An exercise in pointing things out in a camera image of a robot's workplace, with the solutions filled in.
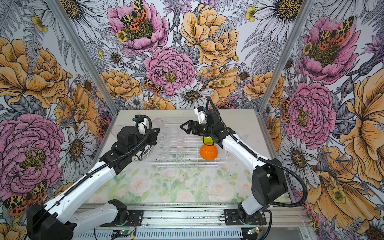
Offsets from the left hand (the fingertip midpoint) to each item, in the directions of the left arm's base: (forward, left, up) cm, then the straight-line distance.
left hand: (158, 133), depth 77 cm
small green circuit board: (-39, +17, -26) cm, 49 cm away
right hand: (+2, -14, -2) cm, 14 cm away
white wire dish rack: (+7, -6, -26) cm, 28 cm away
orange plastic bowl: (0, -27, -20) cm, 33 cm away
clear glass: (+18, +35, -19) cm, 44 cm away
